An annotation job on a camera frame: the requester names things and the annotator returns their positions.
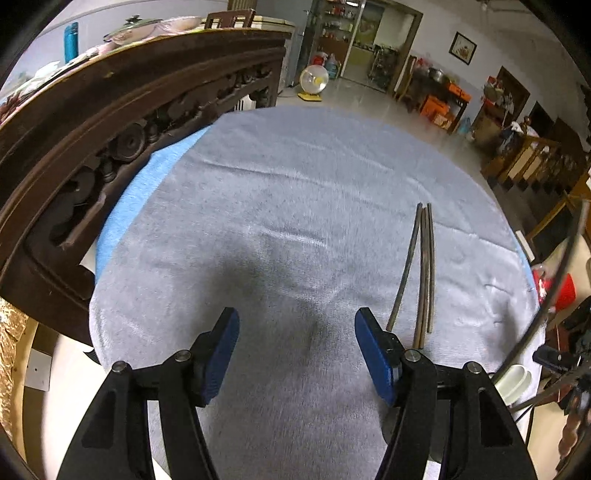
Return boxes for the perforated metal utensil holder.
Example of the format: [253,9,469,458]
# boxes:
[493,364,532,406]

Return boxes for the dark wooden chopstick two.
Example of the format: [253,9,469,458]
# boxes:
[426,203,435,334]

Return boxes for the red plastic stool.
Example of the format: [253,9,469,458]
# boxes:
[530,262,578,315]

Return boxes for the grey towel mat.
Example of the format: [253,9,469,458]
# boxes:
[89,106,537,479]

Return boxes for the blue cloth under towel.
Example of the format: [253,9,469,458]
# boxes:
[94,127,209,282]

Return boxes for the dark carved wooden furniture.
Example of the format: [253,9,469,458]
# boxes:
[1,28,287,343]

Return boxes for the orange boxes on shelf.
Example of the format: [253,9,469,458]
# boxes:
[419,82,472,134]

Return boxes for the small white floor fan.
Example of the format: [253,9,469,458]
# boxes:
[297,65,329,102]

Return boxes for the dark wooden chair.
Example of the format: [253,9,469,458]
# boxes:
[204,9,256,29]

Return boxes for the blue bottle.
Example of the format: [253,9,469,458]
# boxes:
[63,22,79,64]

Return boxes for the framed wall picture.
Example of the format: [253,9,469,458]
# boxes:
[449,32,477,65]

